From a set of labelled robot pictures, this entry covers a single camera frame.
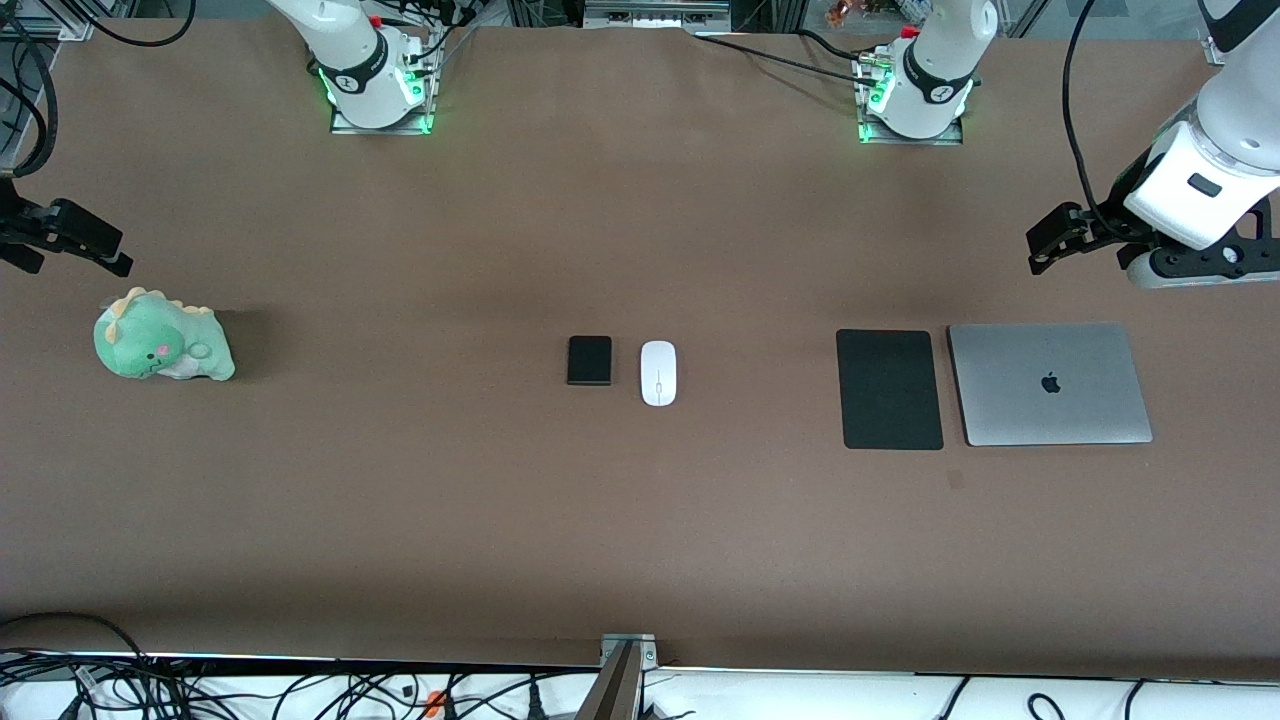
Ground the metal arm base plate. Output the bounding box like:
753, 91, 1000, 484
855, 45, 966, 147
330, 25, 438, 136

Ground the silver laptop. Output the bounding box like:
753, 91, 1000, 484
947, 321, 1154, 447

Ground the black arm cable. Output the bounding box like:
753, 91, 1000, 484
1062, 0, 1116, 236
0, 0, 196, 181

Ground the black mouse pad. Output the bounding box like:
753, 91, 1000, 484
836, 328, 945, 451

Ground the long black table cable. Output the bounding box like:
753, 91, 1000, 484
693, 33, 876, 81

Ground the metal table bracket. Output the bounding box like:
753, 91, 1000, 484
577, 633, 659, 720

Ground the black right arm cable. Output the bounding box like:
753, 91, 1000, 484
0, 0, 196, 181

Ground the short black table cable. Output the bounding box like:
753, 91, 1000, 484
797, 28, 881, 63

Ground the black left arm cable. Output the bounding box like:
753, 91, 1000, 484
1062, 0, 1116, 236

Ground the white computer mouse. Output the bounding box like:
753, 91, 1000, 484
640, 341, 678, 408

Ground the black phone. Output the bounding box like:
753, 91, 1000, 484
566, 335, 613, 387

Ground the black looping floor cable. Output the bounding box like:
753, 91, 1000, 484
0, 612, 151, 691

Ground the grey equipment box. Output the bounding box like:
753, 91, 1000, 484
583, 0, 733, 29

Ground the green dinosaur plush toy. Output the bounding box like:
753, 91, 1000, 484
93, 287, 237, 383

